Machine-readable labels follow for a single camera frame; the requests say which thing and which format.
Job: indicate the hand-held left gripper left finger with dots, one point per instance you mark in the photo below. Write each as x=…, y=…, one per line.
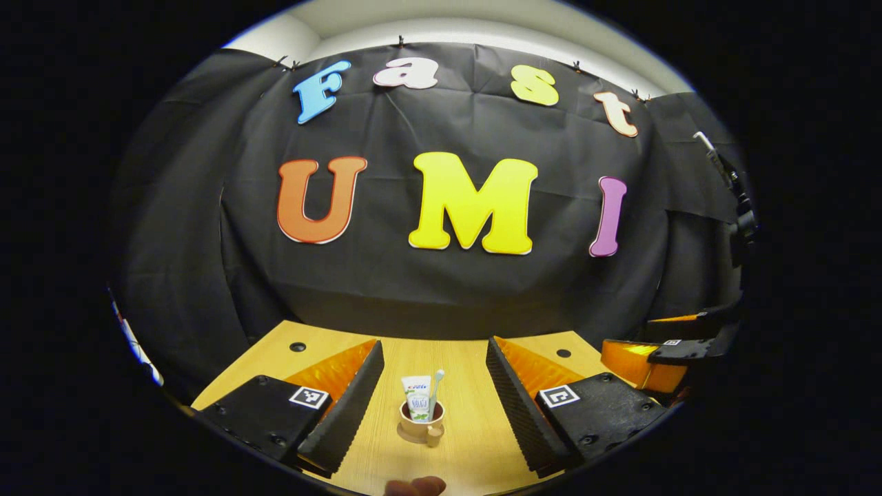
x=351, y=406

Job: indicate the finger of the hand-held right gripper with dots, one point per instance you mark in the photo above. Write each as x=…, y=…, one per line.
x=716, y=313
x=641, y=365

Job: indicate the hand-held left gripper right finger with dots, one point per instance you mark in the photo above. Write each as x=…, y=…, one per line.
x=520, y=413

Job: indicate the beige cup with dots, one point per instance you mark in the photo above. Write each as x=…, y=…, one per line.
x=413, y=428

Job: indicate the white toothpaste tube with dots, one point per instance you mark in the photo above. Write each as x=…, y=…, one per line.
x=417, y=399

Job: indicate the pale green toothbrush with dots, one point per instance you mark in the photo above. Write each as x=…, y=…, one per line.
x=436, y=389

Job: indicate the wooden desktop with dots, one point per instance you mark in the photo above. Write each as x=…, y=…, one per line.
x=468, y=413

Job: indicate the black backdrop cloth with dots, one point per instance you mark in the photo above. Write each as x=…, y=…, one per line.
x=413, y=289

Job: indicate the white device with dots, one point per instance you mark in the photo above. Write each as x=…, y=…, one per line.
x=141, y=355

